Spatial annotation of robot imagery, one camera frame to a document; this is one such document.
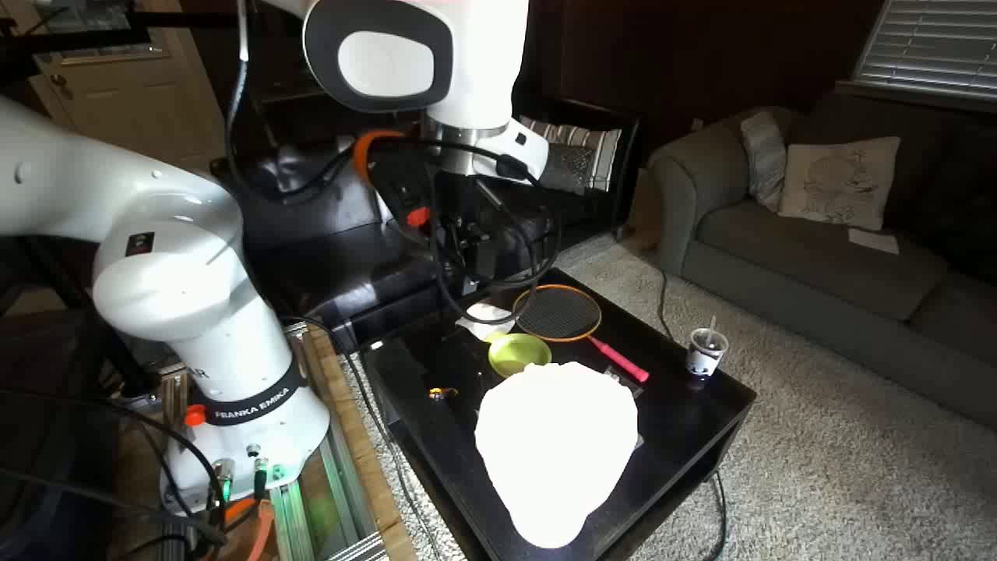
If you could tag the orange rim badminton racket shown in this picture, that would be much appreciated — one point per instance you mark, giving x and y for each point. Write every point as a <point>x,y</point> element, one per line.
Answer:
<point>620,363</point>

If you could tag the white window blinds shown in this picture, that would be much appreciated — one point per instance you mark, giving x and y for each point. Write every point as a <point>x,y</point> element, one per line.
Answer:
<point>930,49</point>

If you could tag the grey fabric sofa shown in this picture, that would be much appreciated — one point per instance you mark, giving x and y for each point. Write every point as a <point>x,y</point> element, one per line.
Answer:
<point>811,268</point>

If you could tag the beige wooden door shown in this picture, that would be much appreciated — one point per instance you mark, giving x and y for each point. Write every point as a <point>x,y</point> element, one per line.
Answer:
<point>125,99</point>

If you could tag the grey striped cushion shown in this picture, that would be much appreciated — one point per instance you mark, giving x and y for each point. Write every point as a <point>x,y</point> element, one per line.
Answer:
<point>582,158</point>

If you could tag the black coffee table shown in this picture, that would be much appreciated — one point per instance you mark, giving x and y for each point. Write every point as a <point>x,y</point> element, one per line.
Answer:
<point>673,417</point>

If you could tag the wooden robot stand frame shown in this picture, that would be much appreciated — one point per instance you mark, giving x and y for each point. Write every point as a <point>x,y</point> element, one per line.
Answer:
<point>346,437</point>

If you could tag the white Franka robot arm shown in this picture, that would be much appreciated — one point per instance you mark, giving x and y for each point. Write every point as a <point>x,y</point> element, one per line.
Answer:
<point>156,260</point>

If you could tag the white small dish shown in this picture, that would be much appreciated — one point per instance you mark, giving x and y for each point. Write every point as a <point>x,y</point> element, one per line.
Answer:
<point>488,315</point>

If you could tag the white paper sheet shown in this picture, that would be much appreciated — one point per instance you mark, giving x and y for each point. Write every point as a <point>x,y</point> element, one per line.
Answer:
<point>874,241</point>

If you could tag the black padded chair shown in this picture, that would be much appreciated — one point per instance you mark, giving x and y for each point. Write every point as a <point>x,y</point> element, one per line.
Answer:
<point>313,235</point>

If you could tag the grey small pillow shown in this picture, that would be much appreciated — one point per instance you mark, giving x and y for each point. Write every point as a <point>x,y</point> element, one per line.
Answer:
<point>764,158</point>

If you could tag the beige square pillow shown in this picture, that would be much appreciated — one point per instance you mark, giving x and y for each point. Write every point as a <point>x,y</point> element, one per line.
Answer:
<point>839,183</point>

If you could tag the white crumpled sheet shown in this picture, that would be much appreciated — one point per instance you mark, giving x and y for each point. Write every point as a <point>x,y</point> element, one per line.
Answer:
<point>557,461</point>

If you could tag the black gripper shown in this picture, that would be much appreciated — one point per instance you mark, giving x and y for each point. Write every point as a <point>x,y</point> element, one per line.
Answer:
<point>497,239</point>

